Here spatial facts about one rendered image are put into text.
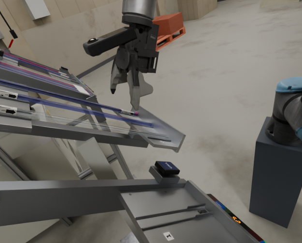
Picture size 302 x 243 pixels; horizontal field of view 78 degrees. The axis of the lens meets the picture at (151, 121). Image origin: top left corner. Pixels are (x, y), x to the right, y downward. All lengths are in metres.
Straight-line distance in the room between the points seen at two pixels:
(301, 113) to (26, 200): 0.67
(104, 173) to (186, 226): 0.39
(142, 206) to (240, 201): 1.01
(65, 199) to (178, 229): 0.20
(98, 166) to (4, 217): 0.37
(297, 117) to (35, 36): 3.86
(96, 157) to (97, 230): 0.84
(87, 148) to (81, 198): 0.28
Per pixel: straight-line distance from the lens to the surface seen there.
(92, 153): 0.63
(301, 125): 0.67
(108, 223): 1.41
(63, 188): 0.34
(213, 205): 0.47
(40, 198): 0.34
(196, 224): 0.41
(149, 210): 0.37
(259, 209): 1.24
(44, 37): 4.08
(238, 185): 1.39
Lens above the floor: 1.14
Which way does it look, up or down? 34 degrees down
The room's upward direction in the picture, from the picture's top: 17 degrees counter-clockwise
